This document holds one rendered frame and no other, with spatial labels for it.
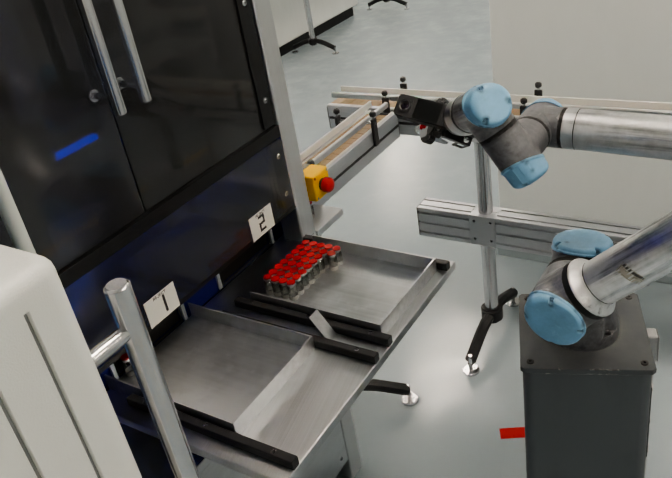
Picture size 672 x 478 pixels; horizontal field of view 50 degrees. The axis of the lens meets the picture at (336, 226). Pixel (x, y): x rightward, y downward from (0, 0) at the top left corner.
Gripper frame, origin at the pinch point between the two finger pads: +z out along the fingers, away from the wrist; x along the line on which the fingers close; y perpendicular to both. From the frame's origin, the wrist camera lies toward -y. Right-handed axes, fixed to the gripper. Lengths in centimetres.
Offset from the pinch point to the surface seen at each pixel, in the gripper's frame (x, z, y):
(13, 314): -45, -92, -46
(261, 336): -54, 4, -18
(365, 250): -28.7, 20.7, 0.9
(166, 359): -64, 6, -35
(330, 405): -59, -19, -4
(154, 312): -55, -3, -40
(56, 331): -46, -89, -43
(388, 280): -33.7, 10.8, 6.2
